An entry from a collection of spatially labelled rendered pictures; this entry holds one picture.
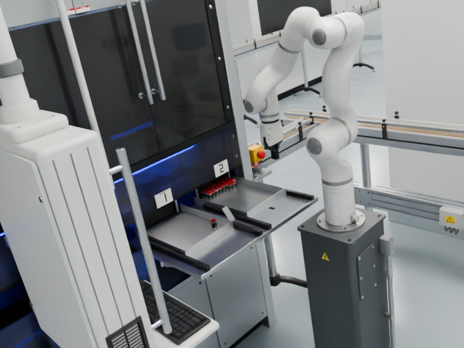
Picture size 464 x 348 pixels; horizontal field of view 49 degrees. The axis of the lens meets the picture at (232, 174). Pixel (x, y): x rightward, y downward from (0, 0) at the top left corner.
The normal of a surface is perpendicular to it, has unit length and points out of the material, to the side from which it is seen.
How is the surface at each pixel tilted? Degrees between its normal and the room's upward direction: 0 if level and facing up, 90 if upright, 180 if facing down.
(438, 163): 90
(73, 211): 90
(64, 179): 90
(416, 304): 0
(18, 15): 90
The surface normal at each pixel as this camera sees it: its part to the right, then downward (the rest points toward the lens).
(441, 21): -0.69, 0.37
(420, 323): -0.16, -0.91
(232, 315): 0.70, 0.16
